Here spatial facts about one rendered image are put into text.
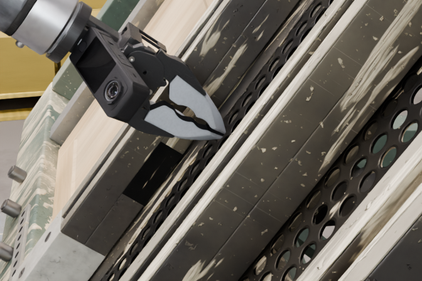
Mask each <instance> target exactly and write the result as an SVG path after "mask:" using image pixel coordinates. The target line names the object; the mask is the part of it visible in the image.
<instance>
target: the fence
mask: <svg viewBox="0 0 422 281"><path fill-rule="evenodd" d="M164 1H165V0H140V1H139V2H138V4H137V5H136V7H135V8H134V9H133V11H132V13H131V14H130V15H129V17H128V18H127V20H126V21H125V22H124V24H123V25H122V27H121V28H120V30H119V31H118V32H119V33H120V32H121V31H122V30H123V29H124V27H125V25H127V23H128V22H130V23H132V24H133V25H135V26H136V27H138V28H139V29H141V30H142V31H143V30H144V29H145V27H146V26H147V25H148V23H149V22H150V21H151V19H152V18H153V16H154V15H155V13H156V12H157V10H158V9H159V8H160V6H161V5H162V3H163V2H164ZM94 100H95V97H94V96H93V94H92V92H91V91H90V90H89V88H88V86H87V85H86V84H85V82H84V81H83V82H82V84H81V86H80V87H79V88H78V90H77V91H76V92H75V94H74V96H73V97H72V98H71V100H70V101H69V103H68V104H67V106H66V107H65V108H64V110H63V111H62V113H61V114H60V115H59V117H58V118H57V120H56V121H55V123H54V124H53V125H52V127H51V131H50V139H51V140H53V141H55V142H57V143H59V144H60V145H63V143H64V142H65V141H66V139H67V138H68V136H69V135H70V134H71V132H72V131H73V129H74V128H75V126H76V125H77V124H78V122H79V121H80V119H81V118H82V117H83V115H84V113H86V111H87V109H88V108H89V107H90V105H91V104H92V102H93V101H94Z"/></svg>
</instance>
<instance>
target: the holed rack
mask: <svg viewBox="0 0 422 281"><path fill-rule="evenodd" d="M30 212H31V205H30V204H28V205H27V207H26V208H25V209H24V211H23V212H22V213H21V215H20V216H19V221H18V228H17V232H16V240H15V244H14V252H13V259H12V264H11V271H10V275H9V281H12V279H13V275H14V274H15V273H16V271H17V269H18V268H19V267H20V266H21V264H22V263H23V262H24V253H25V248H26V239H27V234H28V226H29V221H30Z"/></svg>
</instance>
